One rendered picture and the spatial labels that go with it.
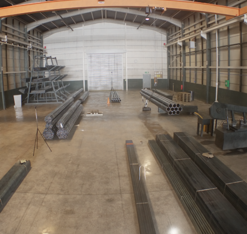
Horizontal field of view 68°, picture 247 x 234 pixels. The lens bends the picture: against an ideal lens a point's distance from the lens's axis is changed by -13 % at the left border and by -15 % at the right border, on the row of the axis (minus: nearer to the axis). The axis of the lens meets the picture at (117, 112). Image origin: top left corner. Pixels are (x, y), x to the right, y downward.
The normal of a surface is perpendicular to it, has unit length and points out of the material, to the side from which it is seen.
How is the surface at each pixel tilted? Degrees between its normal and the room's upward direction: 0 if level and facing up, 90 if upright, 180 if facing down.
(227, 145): 90
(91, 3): 90
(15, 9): 90
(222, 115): 61
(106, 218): 0
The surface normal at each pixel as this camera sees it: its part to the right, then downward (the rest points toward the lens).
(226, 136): 0.05, 0.20
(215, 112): 0.11, -0.31
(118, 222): -0.02, -0.98
